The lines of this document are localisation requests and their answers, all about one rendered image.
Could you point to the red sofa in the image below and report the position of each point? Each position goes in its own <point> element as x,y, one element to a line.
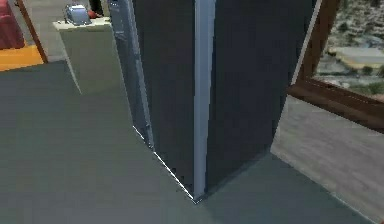
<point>9,28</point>

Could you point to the red round fruit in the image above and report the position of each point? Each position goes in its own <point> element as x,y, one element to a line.
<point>92,14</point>

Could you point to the brown framed window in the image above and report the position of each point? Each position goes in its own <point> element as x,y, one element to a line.
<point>336,93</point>

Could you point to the grey kitchen counter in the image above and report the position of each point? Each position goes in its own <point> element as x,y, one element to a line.
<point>90,56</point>

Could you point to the silver toaster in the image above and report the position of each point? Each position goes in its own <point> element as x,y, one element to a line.
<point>77,14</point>

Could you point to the dark grey fridge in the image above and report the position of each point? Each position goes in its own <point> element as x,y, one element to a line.
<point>170,83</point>

